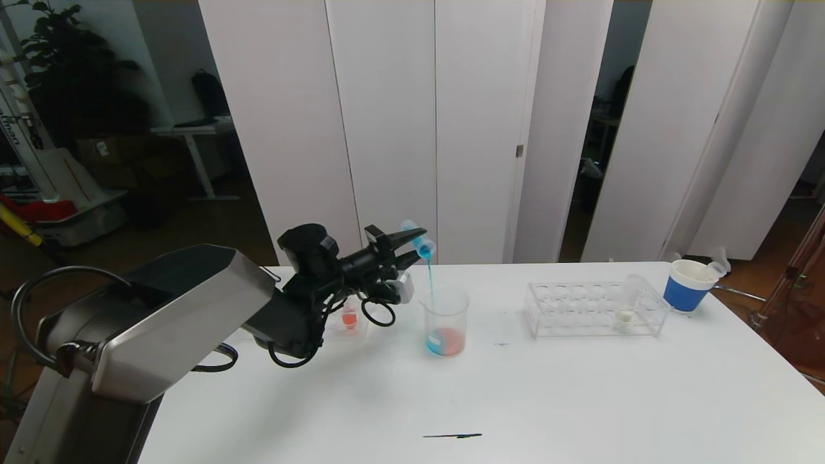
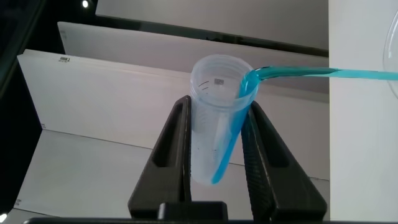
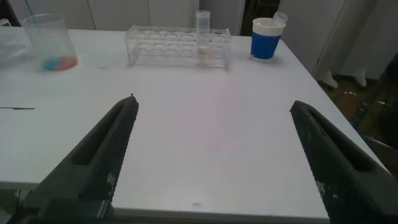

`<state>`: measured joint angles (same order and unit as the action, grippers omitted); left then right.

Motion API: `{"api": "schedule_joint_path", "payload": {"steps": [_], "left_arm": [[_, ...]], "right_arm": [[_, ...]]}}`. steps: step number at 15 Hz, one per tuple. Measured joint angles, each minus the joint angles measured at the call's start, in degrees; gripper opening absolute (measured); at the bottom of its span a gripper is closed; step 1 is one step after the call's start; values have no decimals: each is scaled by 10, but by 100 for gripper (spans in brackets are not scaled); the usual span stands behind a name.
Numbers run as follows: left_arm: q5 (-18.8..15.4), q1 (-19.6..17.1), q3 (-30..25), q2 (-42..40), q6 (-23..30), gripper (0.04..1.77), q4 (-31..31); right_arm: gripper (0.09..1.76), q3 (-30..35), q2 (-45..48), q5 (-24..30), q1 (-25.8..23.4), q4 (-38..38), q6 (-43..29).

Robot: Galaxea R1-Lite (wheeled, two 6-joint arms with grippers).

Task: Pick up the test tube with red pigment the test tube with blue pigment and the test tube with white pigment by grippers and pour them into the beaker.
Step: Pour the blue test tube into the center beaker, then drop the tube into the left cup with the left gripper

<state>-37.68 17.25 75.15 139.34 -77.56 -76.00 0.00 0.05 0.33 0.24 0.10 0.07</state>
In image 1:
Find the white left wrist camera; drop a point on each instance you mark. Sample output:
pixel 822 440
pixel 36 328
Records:
pixel 406 289

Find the test tube with red liquid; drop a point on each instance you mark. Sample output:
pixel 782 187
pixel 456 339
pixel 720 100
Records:
pixel 349 318

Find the black backpack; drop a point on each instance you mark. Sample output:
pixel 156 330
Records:
pixel 209 95

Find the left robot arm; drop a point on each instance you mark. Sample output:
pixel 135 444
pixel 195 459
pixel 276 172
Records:
pixel 161 309

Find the clear plastic beaker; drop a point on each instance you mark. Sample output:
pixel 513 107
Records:
pixel 445 338

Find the yellow black tool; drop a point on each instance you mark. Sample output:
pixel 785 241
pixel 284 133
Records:
pixel 22 231

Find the blue white paper cup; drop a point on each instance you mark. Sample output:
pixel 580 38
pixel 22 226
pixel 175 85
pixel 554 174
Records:
pixel 682 295

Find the red flat object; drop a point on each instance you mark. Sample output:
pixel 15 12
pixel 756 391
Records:
pixel 45 211

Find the clear conical plastic test tube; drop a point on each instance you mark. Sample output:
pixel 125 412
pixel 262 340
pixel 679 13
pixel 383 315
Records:
pixel 712 269

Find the dark green potted plant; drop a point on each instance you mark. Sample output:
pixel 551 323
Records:
pixel 71 77

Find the chrome metal leg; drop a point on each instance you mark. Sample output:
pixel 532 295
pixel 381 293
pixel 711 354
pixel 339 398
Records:
pixel 738 295

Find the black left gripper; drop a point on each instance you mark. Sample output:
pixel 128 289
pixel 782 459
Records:
pixel 381 252

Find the white folding screen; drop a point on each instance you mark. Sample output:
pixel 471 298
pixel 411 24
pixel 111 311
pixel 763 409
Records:
pixel 677 129
pixel 387 129

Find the test tube with blue liquid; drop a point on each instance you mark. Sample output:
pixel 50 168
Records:
pixel 422 243

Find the white banner stand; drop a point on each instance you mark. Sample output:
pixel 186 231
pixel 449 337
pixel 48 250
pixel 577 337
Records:
pixel 19 129

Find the thin black stick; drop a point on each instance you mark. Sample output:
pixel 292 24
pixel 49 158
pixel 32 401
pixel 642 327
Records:
pixel 451 435

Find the test tube with whitish liquid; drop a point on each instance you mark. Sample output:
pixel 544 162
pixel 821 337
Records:
pixel 624 316

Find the clear acrylic test tube rack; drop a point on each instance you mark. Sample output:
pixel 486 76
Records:
pixel 573 310
pixel 362 325

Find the white standing desk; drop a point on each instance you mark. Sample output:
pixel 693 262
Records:
pixel 193 131

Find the grey platform base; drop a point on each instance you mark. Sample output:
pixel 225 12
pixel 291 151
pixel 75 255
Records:
pixel 90 222

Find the brown cardboard box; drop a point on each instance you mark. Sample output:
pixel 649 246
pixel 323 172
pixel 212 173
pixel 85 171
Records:
pixel 109 161

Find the brown metal tripod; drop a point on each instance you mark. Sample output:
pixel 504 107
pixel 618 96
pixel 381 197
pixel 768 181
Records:
pixel 796 283

